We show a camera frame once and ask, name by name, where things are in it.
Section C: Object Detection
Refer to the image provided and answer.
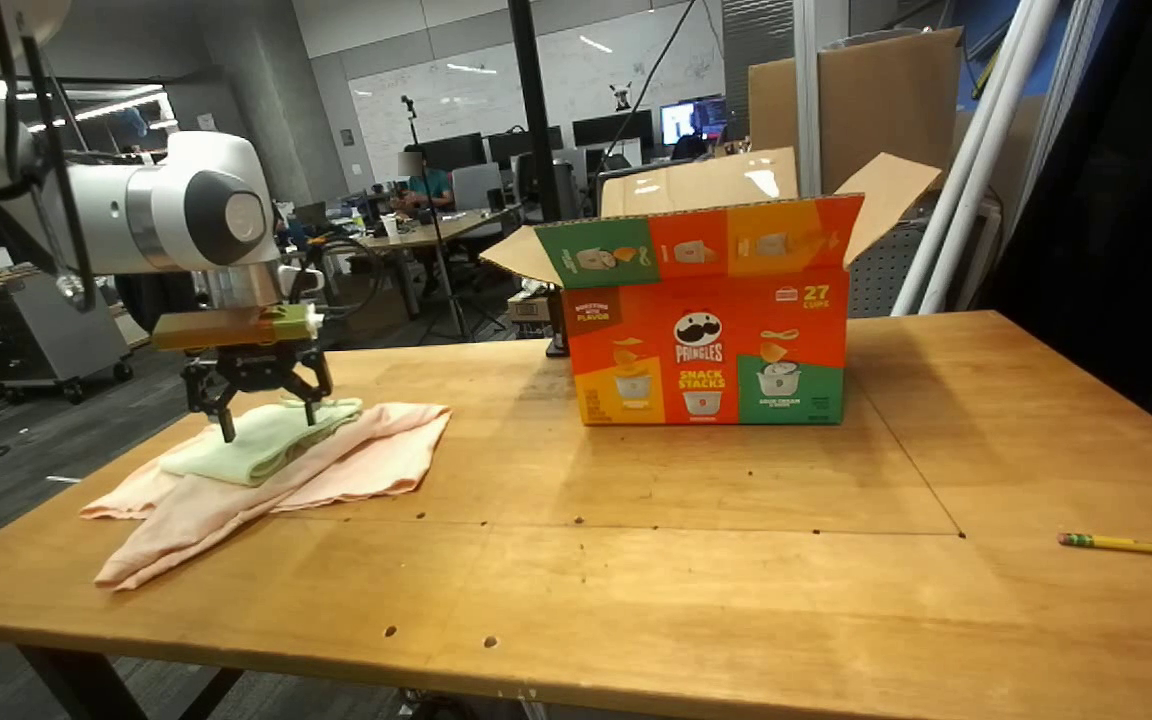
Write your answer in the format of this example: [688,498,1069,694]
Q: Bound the yellow pencil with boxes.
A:
[1055,530,1152,565]

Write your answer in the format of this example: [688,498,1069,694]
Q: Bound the white slanted pole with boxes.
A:
[917,0,1120,322]
[887,0,1069,322]

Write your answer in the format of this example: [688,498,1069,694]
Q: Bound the long office desk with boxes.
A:
[284,206,516,329]

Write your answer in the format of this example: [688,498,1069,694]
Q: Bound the light green cloth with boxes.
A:
[155,397,368,491]

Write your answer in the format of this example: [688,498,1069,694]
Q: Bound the black camera stand pole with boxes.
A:
[505,0,577,360]

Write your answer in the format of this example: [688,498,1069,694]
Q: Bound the orange Pringles cardboard box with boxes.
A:
[474,143,942,433]

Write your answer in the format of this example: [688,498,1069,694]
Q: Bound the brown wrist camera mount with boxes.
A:
[147,299,326,358]

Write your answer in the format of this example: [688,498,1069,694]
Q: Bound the person in teal shirt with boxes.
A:
[396,140,465,223]

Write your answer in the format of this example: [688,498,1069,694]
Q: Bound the white vertical column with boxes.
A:
[788,0,829,199]

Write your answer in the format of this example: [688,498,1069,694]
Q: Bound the pink cloth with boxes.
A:
[78,397,452,597]

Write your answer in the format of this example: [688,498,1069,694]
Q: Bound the dark computer monitor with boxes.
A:
[483,125,567,172]
[567,107,654,153]
[421,127,490,175]

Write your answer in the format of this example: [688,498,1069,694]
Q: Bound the large brown cardboard box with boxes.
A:
[744,25,966,199]

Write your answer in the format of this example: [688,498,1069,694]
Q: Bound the grey wheeled cabinet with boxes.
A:
[0,261,137,404]

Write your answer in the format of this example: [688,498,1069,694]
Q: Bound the black curtain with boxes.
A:
[971,0,1152,454]

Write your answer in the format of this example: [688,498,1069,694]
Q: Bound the lit computer monitor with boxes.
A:
[654,94,732,147]

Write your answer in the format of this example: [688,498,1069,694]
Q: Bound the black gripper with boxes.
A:
[180,342,341,449]

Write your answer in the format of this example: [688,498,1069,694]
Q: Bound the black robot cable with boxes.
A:
[0,0,102,312]

